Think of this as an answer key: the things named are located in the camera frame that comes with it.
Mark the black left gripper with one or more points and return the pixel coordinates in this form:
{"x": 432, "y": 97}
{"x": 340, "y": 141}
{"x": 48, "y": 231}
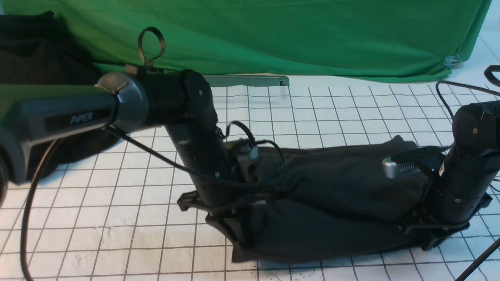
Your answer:
{"x": 237, "y": 227}

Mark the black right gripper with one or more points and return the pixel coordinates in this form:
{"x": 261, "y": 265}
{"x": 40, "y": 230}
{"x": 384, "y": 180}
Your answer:
{"x": 439, "y": 216}

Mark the gray long-sleeved shirt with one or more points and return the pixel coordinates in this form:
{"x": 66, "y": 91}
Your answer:
{"x": 333, "y": 203}

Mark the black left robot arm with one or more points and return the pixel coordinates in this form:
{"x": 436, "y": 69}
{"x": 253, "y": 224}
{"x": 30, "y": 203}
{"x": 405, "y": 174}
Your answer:
{"x": 122, "y": 103}

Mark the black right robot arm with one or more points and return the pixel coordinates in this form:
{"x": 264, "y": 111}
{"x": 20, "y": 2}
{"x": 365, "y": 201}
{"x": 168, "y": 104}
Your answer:
{"x": 458, "y": 175}

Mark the metal binder clip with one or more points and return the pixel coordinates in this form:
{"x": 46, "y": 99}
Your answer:
{"x": 452, "y": 62}

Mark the green backdrop cloth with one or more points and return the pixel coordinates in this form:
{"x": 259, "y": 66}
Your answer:
{"x": 379, "y": 40}

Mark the black clothing pile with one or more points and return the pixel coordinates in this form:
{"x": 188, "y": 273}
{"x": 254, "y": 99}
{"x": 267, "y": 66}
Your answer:
{"x": 39, "y": 50}

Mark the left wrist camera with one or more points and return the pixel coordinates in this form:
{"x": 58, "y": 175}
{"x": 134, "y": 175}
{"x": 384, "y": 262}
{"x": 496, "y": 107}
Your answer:
{"x": 244, "y": 151}

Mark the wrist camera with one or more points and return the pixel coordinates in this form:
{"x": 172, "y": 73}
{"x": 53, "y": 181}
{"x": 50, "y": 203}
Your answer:
{"x": 244, "y": 151}
{"x": 425, "y": 159}

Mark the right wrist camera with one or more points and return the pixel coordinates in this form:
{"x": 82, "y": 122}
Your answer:
{"x": 425, "y": 159}

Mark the gray metal bracket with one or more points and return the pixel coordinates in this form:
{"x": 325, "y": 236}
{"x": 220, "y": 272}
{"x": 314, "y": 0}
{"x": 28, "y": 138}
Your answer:
{"x": 247, "y": 80}

